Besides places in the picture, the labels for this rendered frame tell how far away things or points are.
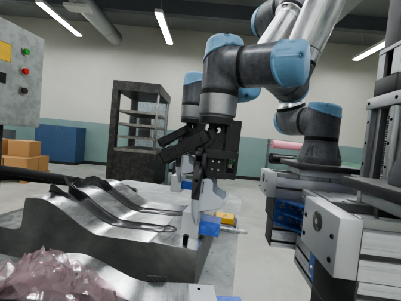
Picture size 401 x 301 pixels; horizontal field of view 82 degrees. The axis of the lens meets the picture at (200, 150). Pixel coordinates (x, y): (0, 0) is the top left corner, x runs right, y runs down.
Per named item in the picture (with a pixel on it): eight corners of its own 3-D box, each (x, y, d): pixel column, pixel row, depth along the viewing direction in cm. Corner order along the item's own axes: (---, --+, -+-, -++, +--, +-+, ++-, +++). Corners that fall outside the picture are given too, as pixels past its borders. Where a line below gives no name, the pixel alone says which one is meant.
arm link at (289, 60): (315, 54, 43) (259, 59, 49) (307, 26, 34) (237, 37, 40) (309, 96, 44) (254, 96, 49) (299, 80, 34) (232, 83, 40)
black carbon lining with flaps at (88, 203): (190, 219, 62) (193, 184, 61) (170, 245, 46) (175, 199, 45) (77, 200, 68) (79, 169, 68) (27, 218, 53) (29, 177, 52)
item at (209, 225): (246, 239, 48) (249, 215, 48) (245, 251, 43) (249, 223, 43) (186, 228, 51) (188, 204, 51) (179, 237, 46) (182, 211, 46)
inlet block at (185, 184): (210, 193, 79) (212, 178, 79) (208, 196, 74) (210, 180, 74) (174, 188, 82) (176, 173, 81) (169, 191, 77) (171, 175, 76)
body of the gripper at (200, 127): (200, 157, 73) (203, 119, 72) (174, 154, 75) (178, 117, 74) (204, 156, 81) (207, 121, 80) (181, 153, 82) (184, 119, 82)
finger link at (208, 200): (218, 231, 41) (225, 180, 42) (187, 226, 42) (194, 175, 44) (220, 229, 44) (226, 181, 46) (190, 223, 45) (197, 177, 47)
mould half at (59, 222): (213, 239, 67) (217, 193, 66) (192, 298, 41) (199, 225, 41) (65, 212, 76) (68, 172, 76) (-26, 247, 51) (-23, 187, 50)
